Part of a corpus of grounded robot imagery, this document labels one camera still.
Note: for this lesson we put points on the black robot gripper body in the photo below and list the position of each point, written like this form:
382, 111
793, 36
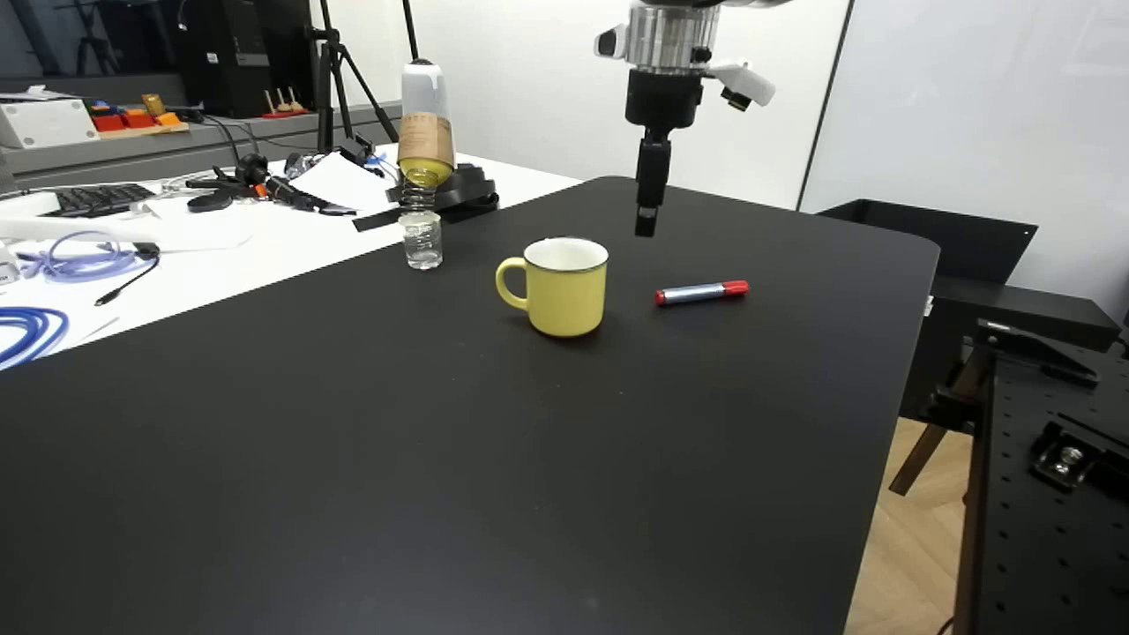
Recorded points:
663, 101

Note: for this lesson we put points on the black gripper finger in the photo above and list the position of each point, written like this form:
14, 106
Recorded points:
662, 177
643, 181

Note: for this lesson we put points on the red and blue marker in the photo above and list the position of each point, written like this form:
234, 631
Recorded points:
702, 290

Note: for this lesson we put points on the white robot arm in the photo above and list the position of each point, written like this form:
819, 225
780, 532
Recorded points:
682, 40

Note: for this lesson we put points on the yellow enamel mug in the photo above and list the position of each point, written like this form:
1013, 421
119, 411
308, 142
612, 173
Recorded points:
565, 290

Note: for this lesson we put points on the black bottle stand base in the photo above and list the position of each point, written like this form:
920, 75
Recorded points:
466, 196

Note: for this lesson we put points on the inverted bottle with yellow liquid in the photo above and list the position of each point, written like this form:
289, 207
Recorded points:
424, 133

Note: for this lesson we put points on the small clear glass jar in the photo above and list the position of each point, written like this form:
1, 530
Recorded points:
421, 236

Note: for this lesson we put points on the white paper sheet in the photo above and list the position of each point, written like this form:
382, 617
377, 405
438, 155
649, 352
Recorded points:
342, 181

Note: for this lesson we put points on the black tripod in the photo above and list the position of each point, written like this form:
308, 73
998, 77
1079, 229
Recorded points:
337, 73

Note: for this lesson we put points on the wooden table leg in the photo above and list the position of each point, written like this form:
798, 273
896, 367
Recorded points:
934, 435

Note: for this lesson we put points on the black and orange hand tools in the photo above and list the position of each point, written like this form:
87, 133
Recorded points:
252, 184

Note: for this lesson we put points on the black flat box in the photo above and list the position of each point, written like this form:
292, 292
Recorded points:
1041, 314

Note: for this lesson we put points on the black monitor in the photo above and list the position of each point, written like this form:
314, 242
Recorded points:
241, 54

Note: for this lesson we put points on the grey workbench shelf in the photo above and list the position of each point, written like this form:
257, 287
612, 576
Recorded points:
178, 147

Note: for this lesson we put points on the red and orange blocks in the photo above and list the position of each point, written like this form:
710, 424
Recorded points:
134, 118

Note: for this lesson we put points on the black perforated breadboard table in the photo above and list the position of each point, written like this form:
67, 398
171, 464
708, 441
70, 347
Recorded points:
1052, 550

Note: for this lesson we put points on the black keyboard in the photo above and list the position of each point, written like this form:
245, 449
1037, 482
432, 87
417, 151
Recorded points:
98, 200

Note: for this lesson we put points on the white box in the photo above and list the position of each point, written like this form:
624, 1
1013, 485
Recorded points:
43, 120

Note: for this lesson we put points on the black angled bracket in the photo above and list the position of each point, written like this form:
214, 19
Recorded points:
1034, 350

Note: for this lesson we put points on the metal clamp mount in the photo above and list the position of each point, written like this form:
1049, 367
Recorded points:
1074, 455

